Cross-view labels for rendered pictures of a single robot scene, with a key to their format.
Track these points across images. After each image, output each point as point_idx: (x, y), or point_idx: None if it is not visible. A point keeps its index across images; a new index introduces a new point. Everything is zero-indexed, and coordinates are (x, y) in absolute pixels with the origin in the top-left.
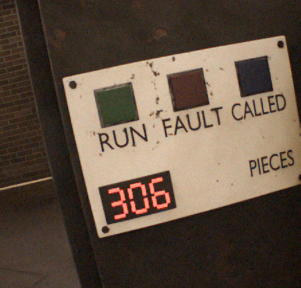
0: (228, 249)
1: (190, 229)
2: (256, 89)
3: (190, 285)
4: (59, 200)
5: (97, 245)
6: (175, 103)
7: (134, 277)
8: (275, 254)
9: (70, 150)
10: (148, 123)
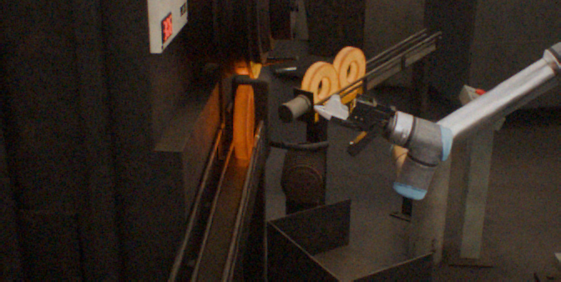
0: (169, 63)
1: (163, 50)
2: None
3: (164, 87)
4: (98, 42)
5: (149, 61)
6: None
7: (155, 83)
8: (175, 67)
9: None
10: None
